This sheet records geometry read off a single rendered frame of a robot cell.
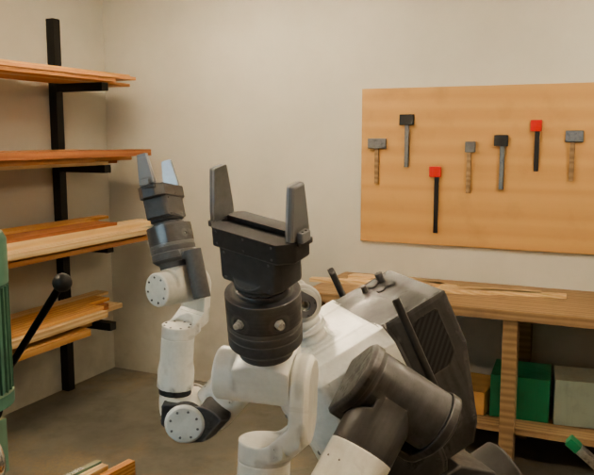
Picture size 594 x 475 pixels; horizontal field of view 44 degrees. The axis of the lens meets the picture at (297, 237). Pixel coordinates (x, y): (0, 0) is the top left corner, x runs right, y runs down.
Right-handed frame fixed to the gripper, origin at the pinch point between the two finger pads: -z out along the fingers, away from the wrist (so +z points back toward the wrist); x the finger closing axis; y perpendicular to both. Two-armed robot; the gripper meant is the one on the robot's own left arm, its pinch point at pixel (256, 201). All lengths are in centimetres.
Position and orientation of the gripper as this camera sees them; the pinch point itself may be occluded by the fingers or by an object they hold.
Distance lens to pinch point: 80.2
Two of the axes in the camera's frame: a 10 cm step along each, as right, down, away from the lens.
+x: -8.0, -2.3, 5.6
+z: 0.4, 9.1, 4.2
